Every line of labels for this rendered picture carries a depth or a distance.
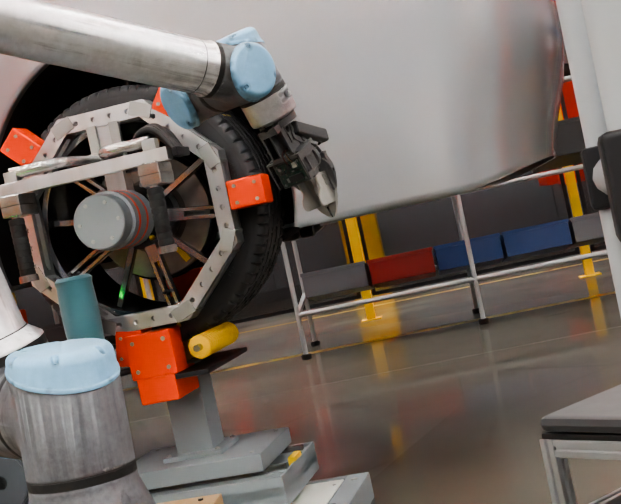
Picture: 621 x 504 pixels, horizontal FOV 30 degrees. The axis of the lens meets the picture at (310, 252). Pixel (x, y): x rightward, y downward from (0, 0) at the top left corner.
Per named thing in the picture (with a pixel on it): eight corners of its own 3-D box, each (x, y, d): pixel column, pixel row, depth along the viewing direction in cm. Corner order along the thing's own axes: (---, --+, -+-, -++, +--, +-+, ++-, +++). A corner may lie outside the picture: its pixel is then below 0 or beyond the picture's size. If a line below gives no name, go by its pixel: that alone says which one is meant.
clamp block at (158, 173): (175, 182, 258) (170, 159, 258) (162, 183, 249) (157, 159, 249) (155, 187, 259) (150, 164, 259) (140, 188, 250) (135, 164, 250)
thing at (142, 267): (233, 248, 294) (185, 134, 294) (224, 250, 286) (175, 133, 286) (126, 294, 301) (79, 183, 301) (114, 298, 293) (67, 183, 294)
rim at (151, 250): (286, 266, 300) (213, 89, 301) (264, 274, 277) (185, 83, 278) (120, 334, 311) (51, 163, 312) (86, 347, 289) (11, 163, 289)
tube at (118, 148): (184, 150, 271) (174, 106, 271) (156, 149, 252) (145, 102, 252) (116, 166, 275) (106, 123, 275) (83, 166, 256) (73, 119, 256)
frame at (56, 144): (259, 305, 276) (212, 84, 275) (252, 308, 270) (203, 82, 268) (55, 345, 288) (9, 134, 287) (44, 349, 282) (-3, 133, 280)
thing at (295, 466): (320, 472, 309) (312, 436, 308) (289, 511, 274) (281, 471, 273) (149, 499, 320) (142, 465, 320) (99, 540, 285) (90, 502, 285)
